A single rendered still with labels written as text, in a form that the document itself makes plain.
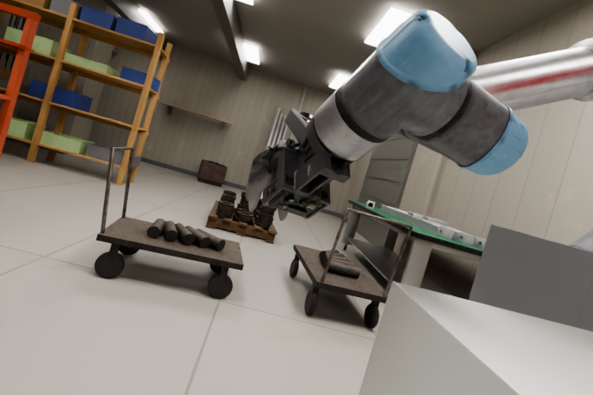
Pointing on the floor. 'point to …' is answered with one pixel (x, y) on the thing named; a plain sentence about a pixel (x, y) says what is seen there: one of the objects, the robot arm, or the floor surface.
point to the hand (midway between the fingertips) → (259, 194)
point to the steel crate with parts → (212, 173)
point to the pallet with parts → (243, 217)
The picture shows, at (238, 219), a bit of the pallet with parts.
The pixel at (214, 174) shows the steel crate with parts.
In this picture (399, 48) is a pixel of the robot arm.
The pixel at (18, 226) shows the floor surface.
